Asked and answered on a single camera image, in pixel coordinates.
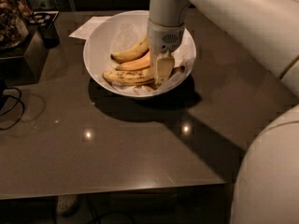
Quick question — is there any top yellow banana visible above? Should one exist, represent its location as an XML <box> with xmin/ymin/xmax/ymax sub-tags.
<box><xmin>110</xmin><ymin>36</ymin><xmax>150</xmax><ymax>63</ymax></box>

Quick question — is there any glass jar with snacks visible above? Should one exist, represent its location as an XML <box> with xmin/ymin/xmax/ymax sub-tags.
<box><xmin>0</xmin><ymin>0</ymin><xmax>29</xmax><ymax>50</ymax></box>

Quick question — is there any dark box stand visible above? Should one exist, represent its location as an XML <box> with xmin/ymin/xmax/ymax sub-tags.
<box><xmin>0</xmin><ymin>25</ymin><xmax>49</xmax><ymax>86</ymax></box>

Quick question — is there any spotted yellow banana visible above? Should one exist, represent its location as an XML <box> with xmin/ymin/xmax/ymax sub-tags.
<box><xmin>102</xmin><ymin>68</ymin><xmax>154</xmax><ymax>86</ymax></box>

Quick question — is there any white bowl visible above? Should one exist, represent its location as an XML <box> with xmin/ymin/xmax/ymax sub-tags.
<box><xmin>82</xmin><ymin>9</ymin><xmax>197</xmax><ymax>98</ymax></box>

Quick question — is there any white paper sheet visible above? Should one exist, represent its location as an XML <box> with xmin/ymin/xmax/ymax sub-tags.
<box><xmin>69</xmin><ymin>16</ymin><xmax>109</xmax><ymax>40</ymax></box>

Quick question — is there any black cable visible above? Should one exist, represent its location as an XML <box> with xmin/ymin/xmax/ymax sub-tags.
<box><xmin>0</xmin><ymin>87</ymin><xmax>26</xmax><ymax>132</ymax></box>

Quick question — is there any dark cup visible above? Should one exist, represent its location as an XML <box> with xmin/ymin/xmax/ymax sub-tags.
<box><xmin>38</xmin><ymin>24</ymin><xmax>60</xmax><ymax>49</ymax></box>

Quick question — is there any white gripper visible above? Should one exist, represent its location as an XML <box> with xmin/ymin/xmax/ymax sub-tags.
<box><xmin>147</xmin><ymin>20</ymin><xmax>185</xmax><ymax>85</ymax></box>

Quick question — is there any middle orange banana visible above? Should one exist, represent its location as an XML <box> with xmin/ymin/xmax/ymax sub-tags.
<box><xmin>116</xmin><ymin>53</ymin><xmax>150</xmax><ymax>71</ymax></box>

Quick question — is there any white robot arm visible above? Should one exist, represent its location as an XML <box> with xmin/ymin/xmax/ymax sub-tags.
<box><xmin>148</xmin><ymin>0</ymin><xmax>299</xmax><ymax>224</ymax></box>

